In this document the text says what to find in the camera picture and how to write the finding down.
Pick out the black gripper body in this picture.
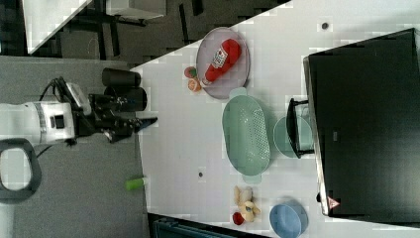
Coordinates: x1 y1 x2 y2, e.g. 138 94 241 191
73 94 139 143

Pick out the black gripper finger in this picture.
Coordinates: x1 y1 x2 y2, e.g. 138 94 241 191
134 117 158 133

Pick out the mint green oval strainer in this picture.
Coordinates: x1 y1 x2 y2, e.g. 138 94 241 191
222 87 270 184

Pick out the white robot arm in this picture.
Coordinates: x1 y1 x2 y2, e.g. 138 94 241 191
1 94 158 147

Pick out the black cylinder lower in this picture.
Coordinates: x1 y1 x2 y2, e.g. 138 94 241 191
104 86 148 112

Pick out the black cylinder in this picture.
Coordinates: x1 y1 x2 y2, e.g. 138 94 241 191
102 67 142 87
104 86 148 112

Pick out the black cylinder upper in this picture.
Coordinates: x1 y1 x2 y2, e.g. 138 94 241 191
102 67 142 87

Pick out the green plastic object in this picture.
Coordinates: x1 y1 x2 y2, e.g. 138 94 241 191
125 178 148 190

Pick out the toy orange slice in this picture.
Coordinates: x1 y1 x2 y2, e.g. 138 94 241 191
187 78 201 92

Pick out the toy strawberry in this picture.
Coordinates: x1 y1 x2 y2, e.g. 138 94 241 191
184 66 197 78

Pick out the grey round plate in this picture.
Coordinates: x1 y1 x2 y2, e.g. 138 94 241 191
196 28 250 99

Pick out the red ketchup bottle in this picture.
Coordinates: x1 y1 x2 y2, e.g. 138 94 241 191
202 39 242 85

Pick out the white background table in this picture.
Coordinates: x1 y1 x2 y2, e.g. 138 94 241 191
21 0 93 55

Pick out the small red toy fruit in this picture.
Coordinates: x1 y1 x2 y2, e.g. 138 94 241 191
233 212 245 225

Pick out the green mug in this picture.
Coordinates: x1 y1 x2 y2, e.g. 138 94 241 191
273 117 314 158

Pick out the blue bowl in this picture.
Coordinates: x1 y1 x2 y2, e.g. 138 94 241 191
269 200 308 238

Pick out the black toaster oven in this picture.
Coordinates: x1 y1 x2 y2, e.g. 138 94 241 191
303 28 420 227

